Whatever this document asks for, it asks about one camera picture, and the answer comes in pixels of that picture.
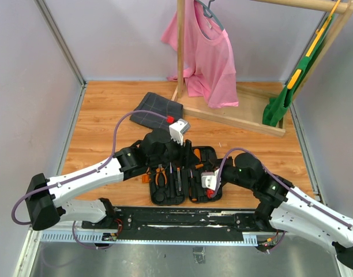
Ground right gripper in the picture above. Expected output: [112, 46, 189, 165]
[208, 155, 255, 190]

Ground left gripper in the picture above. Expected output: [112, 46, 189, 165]
[149, 133, 201, 170]

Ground orange black screwdriver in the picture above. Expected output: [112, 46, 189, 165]
[193, 148, 202, 163]

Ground orange utility knife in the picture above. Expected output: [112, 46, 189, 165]
[176, 167, 182, 192]

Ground black handled nut driver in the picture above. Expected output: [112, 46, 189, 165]
[189, 170, 198, 202]

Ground claw hammer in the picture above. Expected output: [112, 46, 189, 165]
[169, 163, 176, 199]

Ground black plastic tool case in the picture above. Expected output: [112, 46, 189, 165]
[142, 146, 223, 206]

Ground orange handled pliers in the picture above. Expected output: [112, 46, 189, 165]
[155, 164, 167, 188]

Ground small black screwdriver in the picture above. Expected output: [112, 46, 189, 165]
[195, 163, 204, 169]

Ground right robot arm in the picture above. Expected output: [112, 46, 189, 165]
[216, 148, 353, 270]

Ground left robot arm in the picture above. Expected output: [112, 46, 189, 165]
[25, 129, 199, 231]

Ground grey folded cloth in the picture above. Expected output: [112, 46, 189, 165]
[130, 92, 183, 130]

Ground green garment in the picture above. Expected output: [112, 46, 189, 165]
[262, 14, 335, 127]

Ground wooden clothes rack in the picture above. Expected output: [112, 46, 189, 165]
[171, 1, 353, 137]

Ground pink t-shirt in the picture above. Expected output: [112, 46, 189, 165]
[160, 0, 239, 109]

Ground teal clothes hanger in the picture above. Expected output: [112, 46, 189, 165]
[194, 1, 224, 41]

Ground yellow clothes hanger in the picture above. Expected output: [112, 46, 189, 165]
[286, 0, 341, 89]

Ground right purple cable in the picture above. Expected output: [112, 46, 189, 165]
[211, 147, 353, 254]

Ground purple cable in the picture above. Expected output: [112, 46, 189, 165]
[211, 147, 353, 254]
[11, 110, 168, 249]

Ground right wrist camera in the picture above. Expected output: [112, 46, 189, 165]
[201, 169, 219, 191]

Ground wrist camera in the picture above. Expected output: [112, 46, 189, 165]
[201, 169, 219, 191]
[169, 119, 190, 145]

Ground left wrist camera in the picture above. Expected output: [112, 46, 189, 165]
[169, 119, 190, 145]

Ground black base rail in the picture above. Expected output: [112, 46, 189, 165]
[74, 206, 277, 244]

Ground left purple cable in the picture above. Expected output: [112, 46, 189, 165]
[11, 110, 168, 249]

